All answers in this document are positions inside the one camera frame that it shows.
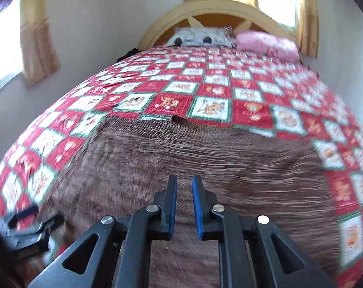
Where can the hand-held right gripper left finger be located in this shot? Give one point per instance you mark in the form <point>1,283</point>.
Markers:
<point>170,207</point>

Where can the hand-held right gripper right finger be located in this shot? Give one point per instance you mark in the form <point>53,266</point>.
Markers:
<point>197,207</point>

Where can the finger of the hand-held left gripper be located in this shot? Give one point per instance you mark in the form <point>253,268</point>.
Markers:
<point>51,223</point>

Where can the brown knit sweater sun motifs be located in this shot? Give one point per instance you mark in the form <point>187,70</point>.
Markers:
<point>199,156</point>

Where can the red patchwork bedspread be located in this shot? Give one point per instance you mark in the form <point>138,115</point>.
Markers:
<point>211,90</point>

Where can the black bag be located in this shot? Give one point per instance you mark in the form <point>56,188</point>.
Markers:
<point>127,54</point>

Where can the grey patterned pillow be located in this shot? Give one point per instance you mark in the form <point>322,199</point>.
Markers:
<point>193,36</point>

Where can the yellow side window curtain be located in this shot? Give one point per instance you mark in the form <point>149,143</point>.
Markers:
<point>37,51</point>

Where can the pink pillow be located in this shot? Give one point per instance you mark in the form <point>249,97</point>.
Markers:
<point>265,43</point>

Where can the side window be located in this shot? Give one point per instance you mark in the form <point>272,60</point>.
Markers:
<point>4,51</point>

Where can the cream arched wooden headboard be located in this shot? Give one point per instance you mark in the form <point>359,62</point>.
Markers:
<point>217,7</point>

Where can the yellow narrow curtain panel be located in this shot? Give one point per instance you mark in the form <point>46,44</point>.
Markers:
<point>307,21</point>

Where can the window behind headboard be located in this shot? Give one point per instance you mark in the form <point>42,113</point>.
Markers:
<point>277,0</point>

